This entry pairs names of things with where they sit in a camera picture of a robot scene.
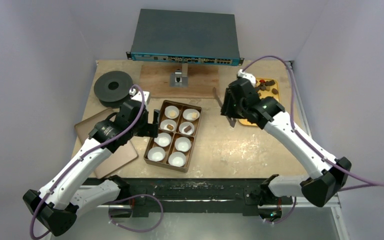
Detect brown nut chocolate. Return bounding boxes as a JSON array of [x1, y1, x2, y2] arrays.
[[166, 124, 174, 131]]

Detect metal tweezers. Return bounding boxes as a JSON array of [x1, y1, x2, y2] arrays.
[[212, 87, 236, 128]]

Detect brown chocolate box tray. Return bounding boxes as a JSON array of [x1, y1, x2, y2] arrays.
[[144, 100, 203, 173]]

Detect dark chocolate piece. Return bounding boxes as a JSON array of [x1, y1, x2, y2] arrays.
[[183, 125, 192, 133]]

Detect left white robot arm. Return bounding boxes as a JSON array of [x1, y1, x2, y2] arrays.
[[22, 99, 160, 240]]

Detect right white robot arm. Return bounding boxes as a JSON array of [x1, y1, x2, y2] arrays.
[[221, 78, 352, 207]]

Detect white paper cup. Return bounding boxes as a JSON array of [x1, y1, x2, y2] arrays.
[[147, 146, 166, 162], [154, 132, 172, 148], [179, 121, 195, 136], [182, 108, 200, 122], [168, 151, 187, 167], [159, 119, 177, 132], [174, 136, 192, 153], [164, 105, 180, 120]]

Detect black filament spool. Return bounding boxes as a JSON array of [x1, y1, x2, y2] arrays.
[[93, 70, 133, 109]]

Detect yellow plastic tray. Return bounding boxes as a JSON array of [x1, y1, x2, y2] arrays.
[[237, 76, 284, 128]]

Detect brown box lid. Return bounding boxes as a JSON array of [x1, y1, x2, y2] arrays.
[[74, 107, 138, 179]]

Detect wooden board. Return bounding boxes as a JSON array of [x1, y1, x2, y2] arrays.
[[139, 63, 220, 99]]

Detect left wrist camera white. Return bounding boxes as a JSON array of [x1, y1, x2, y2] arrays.
[[129, 89, 151, 109]]

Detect metal switch stand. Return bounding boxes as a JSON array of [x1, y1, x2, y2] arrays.
[[169, 63, 189, 88]]

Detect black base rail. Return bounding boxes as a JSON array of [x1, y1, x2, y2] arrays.
[[109, 175, 293, 218]]

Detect blue network switch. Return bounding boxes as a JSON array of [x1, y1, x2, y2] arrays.
[[126, 8, 244, 66]]

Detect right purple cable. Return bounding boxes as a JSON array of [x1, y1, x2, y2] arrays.
[[238, 55, 384, 226]]

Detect purple cable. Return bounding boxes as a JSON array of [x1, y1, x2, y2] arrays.
[[238, 55, 384, 226], [28, 84, 165, 240]]

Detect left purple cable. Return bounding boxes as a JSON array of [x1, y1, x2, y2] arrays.
[[28, 84, 165, 240]]

